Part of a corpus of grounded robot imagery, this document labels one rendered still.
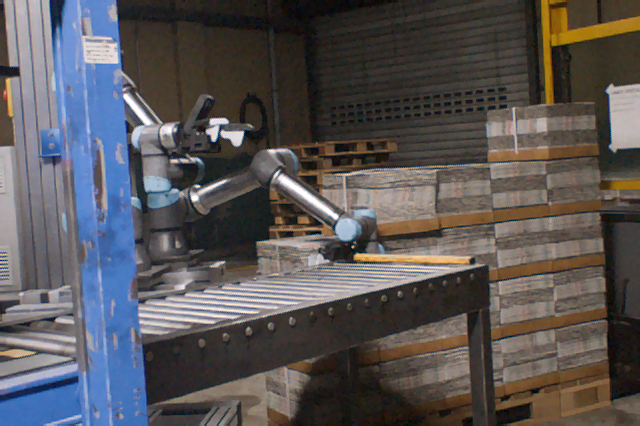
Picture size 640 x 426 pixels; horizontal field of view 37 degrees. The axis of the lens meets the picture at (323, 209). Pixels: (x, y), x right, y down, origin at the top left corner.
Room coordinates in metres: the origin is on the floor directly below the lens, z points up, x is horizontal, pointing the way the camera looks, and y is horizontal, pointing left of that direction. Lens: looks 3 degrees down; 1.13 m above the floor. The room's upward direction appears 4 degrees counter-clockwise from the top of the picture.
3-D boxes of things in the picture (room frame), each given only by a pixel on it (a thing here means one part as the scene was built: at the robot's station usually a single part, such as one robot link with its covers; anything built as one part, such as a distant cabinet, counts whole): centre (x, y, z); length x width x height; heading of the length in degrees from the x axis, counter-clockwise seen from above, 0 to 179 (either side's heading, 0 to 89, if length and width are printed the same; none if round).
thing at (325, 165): (10.55, -0.12, 0.65); 1.33 x 0.94 x 1.30; 142
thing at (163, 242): (3.44, 0.57, 0.87); 0.15 x 0.15 x 0.10
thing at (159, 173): (2.71, 0.46, 1.12); 0.11 x 0.08 x 0.11; 149
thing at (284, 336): (2.19, 0.01, 0.74); 1.34 x 0.05 x 0.12; 138
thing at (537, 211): (3.96, -0.70, 0.86); 0.38 x 0.29 x 0.04; 29
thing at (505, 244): (3.74, -0.33, 0.42); 1.17 x 0.39 x 0.83; 120
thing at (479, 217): (3.81, -0.45, 0.86); 0.38 x 0.29 x 0.04; 28
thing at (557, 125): (4.11, -0.95, 0.65); 0.39 x 0.30 x 1.29; 30
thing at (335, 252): (3.16, -0.03, 0.79); 0.12 x 0.08 x 0.09; 138
